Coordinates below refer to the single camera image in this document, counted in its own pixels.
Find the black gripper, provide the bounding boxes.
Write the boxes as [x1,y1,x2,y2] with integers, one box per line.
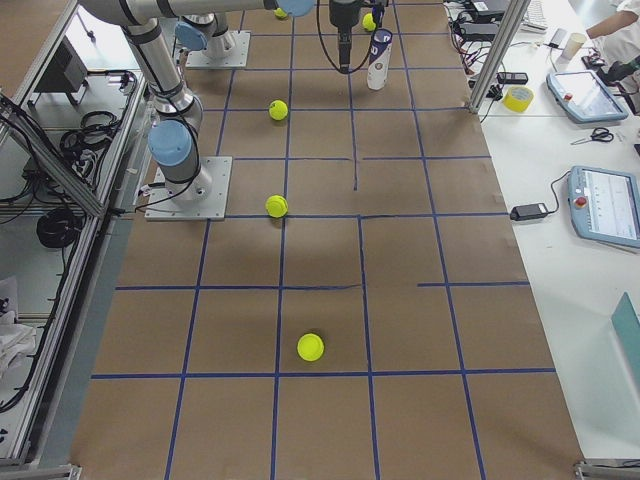
[329,0,361,70]

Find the white blue tennis ball can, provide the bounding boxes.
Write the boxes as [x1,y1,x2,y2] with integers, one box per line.
[367,28,393,91]

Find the tennis ball between arm bases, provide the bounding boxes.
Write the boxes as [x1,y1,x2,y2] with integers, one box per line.
[268,99,289,121]

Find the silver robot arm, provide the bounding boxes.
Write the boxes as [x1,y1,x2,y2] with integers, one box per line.
[80,1,320,204]
[174,13,236,59]

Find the tennis ball far table side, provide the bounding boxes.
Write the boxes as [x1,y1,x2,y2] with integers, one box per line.
[361,13,377,32]

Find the tennis ball by base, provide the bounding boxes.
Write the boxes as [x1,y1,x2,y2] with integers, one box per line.
[265,195,289,218]
[274,8,288,20]

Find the yellow tape roll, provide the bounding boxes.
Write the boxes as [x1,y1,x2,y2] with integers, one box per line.
[503,85,534,113]

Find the paper cup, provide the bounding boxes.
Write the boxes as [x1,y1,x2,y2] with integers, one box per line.
[561,32,588,60]

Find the far blue teach pendant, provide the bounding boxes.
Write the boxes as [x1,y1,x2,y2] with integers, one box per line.
[546,70,628,124]

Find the blue teach pendant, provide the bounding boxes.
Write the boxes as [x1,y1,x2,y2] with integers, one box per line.
[546,70,628,124]
[567,166,639,249]

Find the black power adapter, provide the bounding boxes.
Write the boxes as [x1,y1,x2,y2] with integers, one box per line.
[509,203,549,221]

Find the near blue teach pendant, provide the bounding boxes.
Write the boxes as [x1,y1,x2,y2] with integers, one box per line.
[567,166,639,249]

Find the crumpled white cloth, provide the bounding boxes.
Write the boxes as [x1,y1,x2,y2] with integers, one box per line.
[1,276,37,376]

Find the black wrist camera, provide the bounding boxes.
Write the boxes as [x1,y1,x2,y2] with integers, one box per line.
[369,0,389,29]

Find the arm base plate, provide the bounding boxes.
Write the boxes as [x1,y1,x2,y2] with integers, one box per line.
[186,30,251,70]
[144,156,232,221]

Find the aluminium frame post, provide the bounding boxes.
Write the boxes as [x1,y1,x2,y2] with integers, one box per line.
[468,0,530,114]

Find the black handled scissors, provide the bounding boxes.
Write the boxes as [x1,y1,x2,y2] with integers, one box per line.
[571,127,614,145]

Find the tennis ball nearest camera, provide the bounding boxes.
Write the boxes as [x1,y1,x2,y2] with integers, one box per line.
[296,332,325,362]

